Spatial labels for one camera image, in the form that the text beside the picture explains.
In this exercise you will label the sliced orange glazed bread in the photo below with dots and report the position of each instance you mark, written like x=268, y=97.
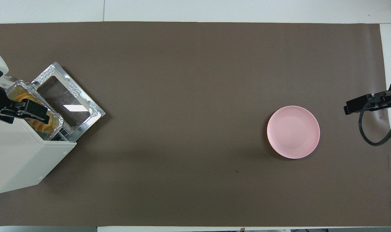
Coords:
x=37, y=125

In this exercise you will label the aluminium foil tray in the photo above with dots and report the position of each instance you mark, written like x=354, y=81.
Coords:
x=57, y=122

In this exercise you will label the glass oven door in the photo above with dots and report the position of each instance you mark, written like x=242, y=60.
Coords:
x=85, y=104

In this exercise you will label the white toaster oven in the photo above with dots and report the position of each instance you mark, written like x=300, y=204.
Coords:
x=18, y=161

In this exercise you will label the pink round plate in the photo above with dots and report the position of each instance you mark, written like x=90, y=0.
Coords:
x=293, y=132

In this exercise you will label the brown table mat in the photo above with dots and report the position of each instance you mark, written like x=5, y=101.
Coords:
x=189, y=96

